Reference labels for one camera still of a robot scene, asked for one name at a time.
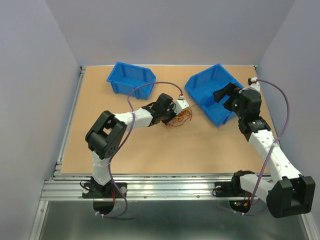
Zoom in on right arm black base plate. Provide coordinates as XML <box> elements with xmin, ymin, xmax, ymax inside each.
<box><xmin>211</xmin><ymin>181</ymin><xmax>255</xmax><ymax>199</ymax></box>

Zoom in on aluminium frame rails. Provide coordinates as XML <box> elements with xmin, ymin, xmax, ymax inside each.
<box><xmin>31</xmin><ymin>65</ymin><xmax>311</xmax><ymax>240</ymax></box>

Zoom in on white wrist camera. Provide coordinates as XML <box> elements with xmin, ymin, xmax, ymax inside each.
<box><xmin>242</xmin><ymin>77</ymin><xmax>261</xmax><ymax>92</ymax></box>
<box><xmin>174</xmin><ymin>99</ymin><xmax>190</xmax><ymax>114</ymax></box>

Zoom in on wire bundle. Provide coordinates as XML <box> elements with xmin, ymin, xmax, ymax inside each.
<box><xmin>163</xmin><ymin>104</ymin><xmax>198</xmax><ymax>129</ymax></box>

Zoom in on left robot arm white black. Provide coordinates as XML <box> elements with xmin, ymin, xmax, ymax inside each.
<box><xmin>85</xmin><ymin>93</ymin><xmax>185</xmax><ymax>197</ymax></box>

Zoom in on large divided blue bin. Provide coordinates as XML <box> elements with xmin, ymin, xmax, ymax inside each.
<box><xmin>184</xmin><ymin>63</ymin><xmax>243</xmax><ymax>127</ymax></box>

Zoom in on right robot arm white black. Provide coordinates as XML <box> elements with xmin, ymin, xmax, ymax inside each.
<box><xmin>212</xmin><ymin>82</ymin><xmax>316</xmax><ymax>218</ymax></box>

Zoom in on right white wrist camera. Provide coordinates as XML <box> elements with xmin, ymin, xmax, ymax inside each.
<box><xmin>242</xmin><ymin>77</ymin><xmax>261</xmax><ymax>92</ymax></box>

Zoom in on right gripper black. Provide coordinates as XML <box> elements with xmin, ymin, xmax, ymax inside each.
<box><xmin>211</xmin><ymin>82</ymin><xmax>245</xmax><ymax>119</ymax></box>

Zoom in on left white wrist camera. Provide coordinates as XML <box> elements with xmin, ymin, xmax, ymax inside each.
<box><xmin>174</xmin><ymin>99</ymin><xmax>190</xmax><ymax>114</ymax></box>

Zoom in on small blue bin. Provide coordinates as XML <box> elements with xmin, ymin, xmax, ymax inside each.
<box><xmin>106</xmin><ymin>61</ymin><xmax>156</xmax><ymax>95</ymax></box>

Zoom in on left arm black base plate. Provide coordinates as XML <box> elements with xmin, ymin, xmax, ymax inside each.
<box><xmin>79</xmin><ymin>179</ymin><xmax>127</xmax><ymax>199</ymax></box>

